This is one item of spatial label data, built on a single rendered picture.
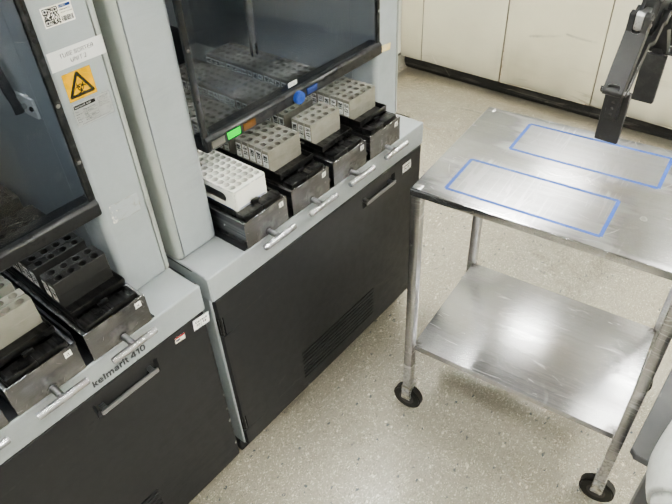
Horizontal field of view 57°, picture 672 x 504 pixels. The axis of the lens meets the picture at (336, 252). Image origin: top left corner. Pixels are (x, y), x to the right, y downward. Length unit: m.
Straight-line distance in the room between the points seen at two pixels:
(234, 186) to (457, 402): 1.03
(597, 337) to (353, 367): 0.76
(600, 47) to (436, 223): 1.27
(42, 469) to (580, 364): 1.32
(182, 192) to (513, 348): 1.00
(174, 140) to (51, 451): 0.63
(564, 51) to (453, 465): 2.25
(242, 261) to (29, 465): 0.57
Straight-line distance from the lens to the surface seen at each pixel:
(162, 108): 1.24
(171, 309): 1.31
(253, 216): 1.38
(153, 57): 1.20
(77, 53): 1.12
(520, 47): 3.55
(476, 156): 1.54
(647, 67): 1.00
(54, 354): 1.20
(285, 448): 1.93
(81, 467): 1.41
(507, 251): 2.56
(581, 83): 3.48
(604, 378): 1.81
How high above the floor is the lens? 1.62
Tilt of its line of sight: 40 degrees down
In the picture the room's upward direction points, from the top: 3 degrees counter-clockwise
